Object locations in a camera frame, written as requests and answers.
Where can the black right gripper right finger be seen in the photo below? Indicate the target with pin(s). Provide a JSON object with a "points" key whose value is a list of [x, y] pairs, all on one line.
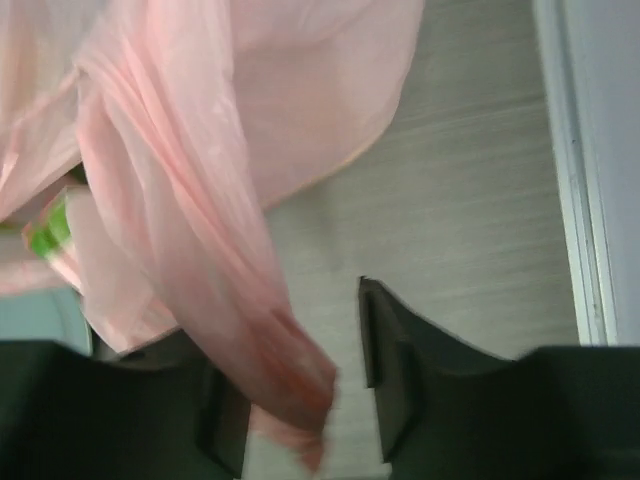
{"points": [[447, 410]]}

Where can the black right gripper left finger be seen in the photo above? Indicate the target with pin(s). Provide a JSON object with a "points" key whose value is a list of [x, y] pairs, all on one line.
{"points": [[161, 412]]}

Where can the pink plastic bag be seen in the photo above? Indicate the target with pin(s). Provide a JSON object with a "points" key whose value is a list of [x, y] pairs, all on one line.
{"points": [[142, 142]]}

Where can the grey round plate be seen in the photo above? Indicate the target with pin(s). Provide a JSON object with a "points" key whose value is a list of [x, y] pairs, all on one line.
{"points": [[48, 314]]}

